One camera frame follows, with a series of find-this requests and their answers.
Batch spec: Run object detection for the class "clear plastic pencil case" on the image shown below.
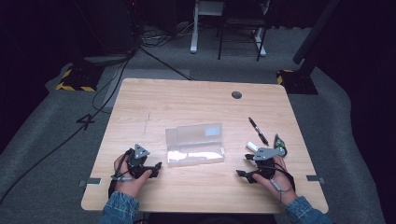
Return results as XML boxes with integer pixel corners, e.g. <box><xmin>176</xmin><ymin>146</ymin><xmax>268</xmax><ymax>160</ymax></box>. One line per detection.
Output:
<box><xmin>164</xmin><ymin>122</ymin><xmax>226</xmax><ymax>168</ymax></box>

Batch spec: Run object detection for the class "black pen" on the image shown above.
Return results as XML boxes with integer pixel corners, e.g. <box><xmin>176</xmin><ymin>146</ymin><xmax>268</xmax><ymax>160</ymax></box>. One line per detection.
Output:
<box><xmin>247</xmin><ymin>116</ymin><xmax>270</xmax><ymax>147</ymax></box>

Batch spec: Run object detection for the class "right hand-held gripper cable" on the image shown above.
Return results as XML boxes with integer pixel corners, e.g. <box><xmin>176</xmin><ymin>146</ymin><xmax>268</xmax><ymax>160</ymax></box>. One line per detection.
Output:
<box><xmin>264</xmin><ymin>163</ymin><xmax>297</xmax><ymax>203</ymax></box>

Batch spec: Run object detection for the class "white desk leg frame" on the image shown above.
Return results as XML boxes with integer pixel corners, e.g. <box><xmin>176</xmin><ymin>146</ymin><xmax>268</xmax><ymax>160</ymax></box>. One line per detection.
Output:
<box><xmin>190</xmin><ymin>0</ymin><xmax>267</xmax><ymax>58</ymax></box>

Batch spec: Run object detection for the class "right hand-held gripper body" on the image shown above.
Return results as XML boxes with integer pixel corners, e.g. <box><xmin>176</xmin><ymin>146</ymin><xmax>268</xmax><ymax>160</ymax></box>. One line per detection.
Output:
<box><xmin>253</xmin><ymin>147</ymin><xmax>287</xmax><ymax>180</ymax></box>

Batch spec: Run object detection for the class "tangle of floor cables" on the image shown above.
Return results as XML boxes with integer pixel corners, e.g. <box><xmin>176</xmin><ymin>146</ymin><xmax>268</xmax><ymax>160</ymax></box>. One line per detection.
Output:
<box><xmin>138</xmin><ymin>21</ymin><xmax>195</xmax><ymax>49</ymax></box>

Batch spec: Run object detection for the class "long black floor cable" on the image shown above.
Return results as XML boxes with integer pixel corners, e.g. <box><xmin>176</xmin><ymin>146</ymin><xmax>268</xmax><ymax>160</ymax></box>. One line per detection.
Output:
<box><xmin>0</xmin><ymin>46</ymin><xmax>138</xmax><ymax>206</ymax></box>

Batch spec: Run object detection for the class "hand-held gripper cable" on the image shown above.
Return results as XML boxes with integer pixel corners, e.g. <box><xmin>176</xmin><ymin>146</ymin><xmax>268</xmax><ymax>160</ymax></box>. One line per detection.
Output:
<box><xmin>107</xmin><ymin>148</ymin><xmax>134</xmax><ymax>200</ymax></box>
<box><xmin>264</xmin><ymin>163</ymin><xmax>297</xmax><ymax>203</ymax></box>

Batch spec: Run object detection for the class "person's left hand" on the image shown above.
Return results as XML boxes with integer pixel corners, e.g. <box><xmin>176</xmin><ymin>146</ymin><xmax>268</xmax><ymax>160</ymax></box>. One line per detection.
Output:
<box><xmin>113</xmin><ymin>154</ymin><xmax>154</xmax><ymax>200</ymax></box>

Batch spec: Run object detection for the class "black metal chair frame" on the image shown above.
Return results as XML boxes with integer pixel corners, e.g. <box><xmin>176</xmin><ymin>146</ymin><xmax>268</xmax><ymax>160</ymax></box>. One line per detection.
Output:
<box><xmin>217</xmin><ymin>0</ymin><xmax>271</xmax><ymax>62</ymax></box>

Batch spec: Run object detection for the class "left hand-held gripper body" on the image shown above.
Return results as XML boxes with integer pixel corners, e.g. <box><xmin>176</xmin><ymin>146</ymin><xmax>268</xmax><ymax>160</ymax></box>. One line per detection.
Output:
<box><xmin>125</xmin><ymin>143</ymin><xmax>151</xmax><ymax>179</ymax></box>

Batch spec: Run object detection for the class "black slanted stand pole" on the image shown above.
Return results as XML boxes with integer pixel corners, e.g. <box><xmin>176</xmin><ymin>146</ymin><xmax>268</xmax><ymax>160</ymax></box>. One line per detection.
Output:
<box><xmin>292</xmin><ymin>0</ymin><xmax>342</xmax><ymax>76</ymax></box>

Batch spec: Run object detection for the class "green patterned correction tape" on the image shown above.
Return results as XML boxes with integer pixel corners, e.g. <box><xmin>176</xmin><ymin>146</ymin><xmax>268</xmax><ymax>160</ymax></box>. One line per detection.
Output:
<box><xmin>273</xmin><ymin>133</ymin><xmax>289</xmax><ymax>157</ymax></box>

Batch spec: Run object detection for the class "yellow black striped stand base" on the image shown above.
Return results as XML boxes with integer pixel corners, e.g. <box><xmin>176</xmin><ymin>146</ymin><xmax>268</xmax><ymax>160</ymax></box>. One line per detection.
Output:
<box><xmin>55</xmin><ymin>63</ymin><xmax>104</xmax><ymax>93</ymax></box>
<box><xmin>276</xmin><ymin>68</ymin><xmax>319</xmax><ymax>95</ymax></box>

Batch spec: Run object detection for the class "left hand-held gripper cable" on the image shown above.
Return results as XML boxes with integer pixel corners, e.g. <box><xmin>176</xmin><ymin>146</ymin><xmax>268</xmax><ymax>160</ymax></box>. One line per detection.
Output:
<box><xmin>107</xmin><ymin>148</ymin><xmax>134</xmax><ymax>200</ymax></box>

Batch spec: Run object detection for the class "black computer tower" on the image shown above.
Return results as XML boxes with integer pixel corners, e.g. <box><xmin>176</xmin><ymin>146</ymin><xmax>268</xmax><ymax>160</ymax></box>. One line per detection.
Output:
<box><xmin>92</xmin><ymin>0</ymin><xmax>145</xmax><ymax>54</ymax></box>

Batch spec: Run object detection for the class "person's right hand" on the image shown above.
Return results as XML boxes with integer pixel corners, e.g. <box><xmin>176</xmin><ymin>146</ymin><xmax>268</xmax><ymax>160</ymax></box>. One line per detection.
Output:
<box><xmin>251</xmin><ymin>155</ymin><xmax>299</xmax><ymax>206</ymax></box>

